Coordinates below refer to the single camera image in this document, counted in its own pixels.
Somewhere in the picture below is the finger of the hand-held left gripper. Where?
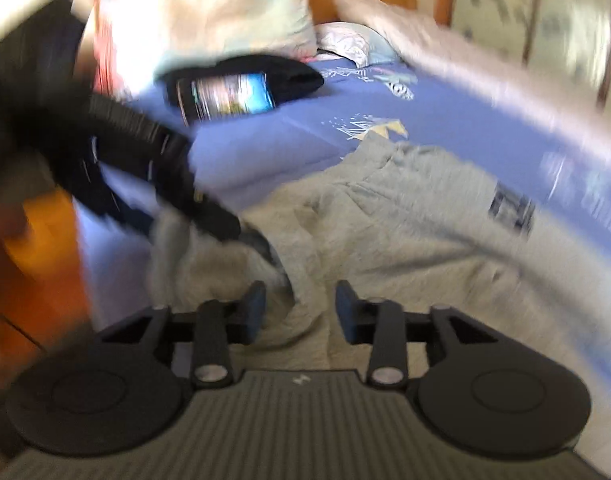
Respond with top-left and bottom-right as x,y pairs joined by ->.
75,160 -> 158,237
182,172 -> 286,281

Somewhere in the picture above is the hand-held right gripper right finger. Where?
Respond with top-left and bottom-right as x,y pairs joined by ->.
334,280 -> 502,389

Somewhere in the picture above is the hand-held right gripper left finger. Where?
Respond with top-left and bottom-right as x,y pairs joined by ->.
100,280 -> 267,389

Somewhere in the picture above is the beige towel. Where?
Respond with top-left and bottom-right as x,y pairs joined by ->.
148,137 -> 601,378

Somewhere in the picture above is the red patterned cloth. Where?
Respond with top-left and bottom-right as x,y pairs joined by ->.
91,0 -> 120,98

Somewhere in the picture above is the orange wooden furniture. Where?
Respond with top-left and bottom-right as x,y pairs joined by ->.
0,187 -> 95,363

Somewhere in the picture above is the blue mountain print blanket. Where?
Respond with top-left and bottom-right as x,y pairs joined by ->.
75,55 -> 611,476

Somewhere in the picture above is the black printed folded garment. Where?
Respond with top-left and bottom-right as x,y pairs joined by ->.
162,54 -> 327,125

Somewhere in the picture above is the large pale pillow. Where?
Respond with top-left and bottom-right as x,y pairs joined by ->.
71,0 -> 320,98

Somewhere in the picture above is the small floral pillow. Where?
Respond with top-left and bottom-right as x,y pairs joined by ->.
314,21 -> 402,69

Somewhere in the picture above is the patterned wooden framed door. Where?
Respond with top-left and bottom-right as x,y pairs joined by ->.
434,0 -> 611,107

